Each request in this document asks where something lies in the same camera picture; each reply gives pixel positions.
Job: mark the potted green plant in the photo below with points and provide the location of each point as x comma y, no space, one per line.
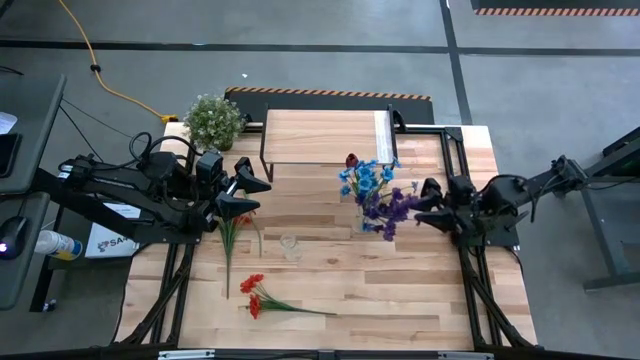
214,122

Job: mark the wooden shelf with black frame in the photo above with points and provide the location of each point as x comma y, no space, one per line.
320,135

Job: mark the dark grey desk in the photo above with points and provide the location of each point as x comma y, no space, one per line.
30,130
20,280

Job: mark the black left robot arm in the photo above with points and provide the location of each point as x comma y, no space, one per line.
160,167

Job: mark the black computer mouse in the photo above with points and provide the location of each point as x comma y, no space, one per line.
12,237

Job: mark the black mat with hazard stripe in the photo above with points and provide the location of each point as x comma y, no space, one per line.
555,6
325,102

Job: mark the dark grey metal stand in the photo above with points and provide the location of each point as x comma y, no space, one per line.
610,215

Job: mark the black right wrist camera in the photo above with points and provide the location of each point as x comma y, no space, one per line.
461,186

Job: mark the white paper sheet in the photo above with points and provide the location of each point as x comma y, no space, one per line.
6,122

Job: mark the red artificial flower bunch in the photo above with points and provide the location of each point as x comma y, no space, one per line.
229,250
255,290

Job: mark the white printed box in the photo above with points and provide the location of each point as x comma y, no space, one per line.
107,240

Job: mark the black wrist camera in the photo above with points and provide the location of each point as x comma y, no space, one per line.
461,186
210,165

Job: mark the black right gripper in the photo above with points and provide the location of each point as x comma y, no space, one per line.
467,217

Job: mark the black support beam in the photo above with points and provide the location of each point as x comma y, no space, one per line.
90,210

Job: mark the clear glass vase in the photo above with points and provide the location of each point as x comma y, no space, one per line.
361,227
291,247

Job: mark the black aluminium table frame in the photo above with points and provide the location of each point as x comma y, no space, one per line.
467,300

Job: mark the dark red artificial tulip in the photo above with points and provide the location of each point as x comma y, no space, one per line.
352,160

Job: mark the black tablet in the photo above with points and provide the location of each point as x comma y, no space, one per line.
7,155

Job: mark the silver frame bracket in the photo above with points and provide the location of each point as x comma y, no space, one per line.
466,355
186,354

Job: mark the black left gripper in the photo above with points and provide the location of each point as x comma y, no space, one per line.
207,210

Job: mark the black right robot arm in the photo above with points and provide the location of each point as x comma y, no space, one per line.
525,195

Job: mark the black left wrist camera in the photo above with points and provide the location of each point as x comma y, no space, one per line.
210,165

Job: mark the blue artificial flower bunch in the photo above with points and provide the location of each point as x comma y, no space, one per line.
367,172

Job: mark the purple artificial flower bunch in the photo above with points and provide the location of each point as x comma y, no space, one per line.
395,210

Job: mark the white spray bottle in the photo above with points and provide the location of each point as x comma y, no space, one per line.
57,245

